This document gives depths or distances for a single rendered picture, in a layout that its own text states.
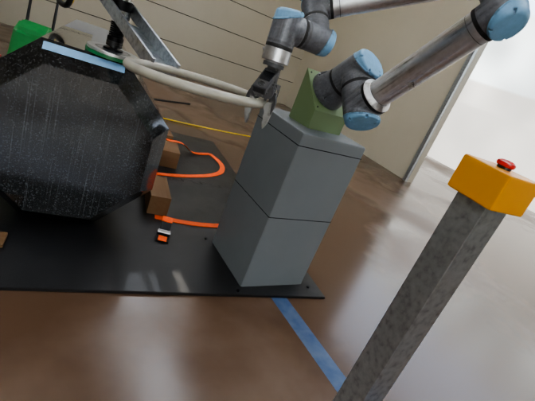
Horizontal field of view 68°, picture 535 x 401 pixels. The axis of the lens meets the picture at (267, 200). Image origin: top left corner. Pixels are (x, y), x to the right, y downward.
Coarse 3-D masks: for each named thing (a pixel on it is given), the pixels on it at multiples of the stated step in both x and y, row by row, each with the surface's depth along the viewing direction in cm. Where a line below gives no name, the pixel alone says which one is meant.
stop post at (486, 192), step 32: (480, 160) 83; (480, 192) 81; (512, 192) 79; (448, 224) 89; (480, 224) 84; (448, 256) 88; (416, 288) 94; (448, 288) 91; (384, 320) 101; (416, 320) 93; (384, 352) 99; (352, 384) 107; (384, 384) 103
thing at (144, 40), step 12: (108, 0) 163; (108, 12) 163; (120, 12) 157; (120, 24) 157; (144, 24) 165; (132, 36) 151; (144, 36) 164; (156, 36) 159; (144, 48) 145; (156, 48) 160; (156, 60) 153; (168, 60) 154
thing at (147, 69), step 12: (132, 60) 128; (144, 60) 139; (144, 72) 113; (156, 72) 112; (168, 72) 150; (180, 72) 152; (192, 72) 154; (168, 84) 112; (180, 84) 111; (192, 84) 112; (216, 84) 155; (228, 84) 154; (204, 96) 114; (216, 96) 114; (228, 96) 116; (240, 96) 119
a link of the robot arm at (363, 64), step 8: (352, 56) 168; (360, 56) 164; (368, 56) 166; (376, 56) 171; (344, 64) 170; (352, 64) 167; (360, 64) 164; (368, 64) 164; (376, 64) 168; (336, 72) 173; (344, 72) 169; (352, 72) 166; (360, 72) 165; (368, 72) 164; (376, 72) 166; (336, 80) 174; (344, 80) 168; (352, 80) 165
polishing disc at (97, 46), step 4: (88, 44) 166; (92, 44) 169; (96, 44) 172; (100, 44) 176; (104, 44) 180; (92, 48) 165; (96, 48) 164; (100, 48) 167; (100, 52) 164; (104, 52) 164; (108, 52) 166; (112, 52) 169; (124, 52) 180; (112, 56) 166; (116, 56) 166; (120, 56) 167; (124, 56) 169; (128, 56) 173; (132, 56) 176; (136, 56) 180
